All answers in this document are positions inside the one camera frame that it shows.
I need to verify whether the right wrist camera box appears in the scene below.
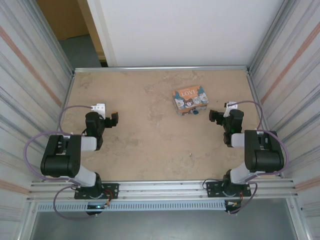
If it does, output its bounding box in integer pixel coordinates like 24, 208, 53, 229
223, 100, 238, 118

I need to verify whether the brown cardboard panel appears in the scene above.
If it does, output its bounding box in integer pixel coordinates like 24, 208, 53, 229
36, 0, 101, 41

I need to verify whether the red power wire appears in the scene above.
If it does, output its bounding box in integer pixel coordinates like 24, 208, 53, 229
103, 189, 119, 209
232, 190, 245, 208

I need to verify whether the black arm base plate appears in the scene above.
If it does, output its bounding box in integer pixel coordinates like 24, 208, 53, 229
205, 180, 252, 198
74, 183, 120, 200

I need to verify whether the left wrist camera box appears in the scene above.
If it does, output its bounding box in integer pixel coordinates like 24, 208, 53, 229
91, 102, 107, 116

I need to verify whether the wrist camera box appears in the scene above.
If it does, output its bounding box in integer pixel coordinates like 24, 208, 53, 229
223, 100, 238, 118
91, 102, 107, 116

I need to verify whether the grey slotted cable duct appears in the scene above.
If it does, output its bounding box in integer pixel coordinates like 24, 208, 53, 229
36, 200, 227, 213

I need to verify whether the aluminium mounting rail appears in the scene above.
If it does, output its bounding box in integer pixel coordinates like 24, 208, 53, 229
26, 178, 300, 202

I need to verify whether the aluminium table frame rail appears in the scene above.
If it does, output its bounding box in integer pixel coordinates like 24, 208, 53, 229
73, 65, 249, 74

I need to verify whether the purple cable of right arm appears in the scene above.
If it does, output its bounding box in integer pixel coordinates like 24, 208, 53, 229
228, 99, 291, 216

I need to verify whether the bear print tin box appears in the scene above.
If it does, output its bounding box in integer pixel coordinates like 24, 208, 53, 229
172, 85, 210, 117

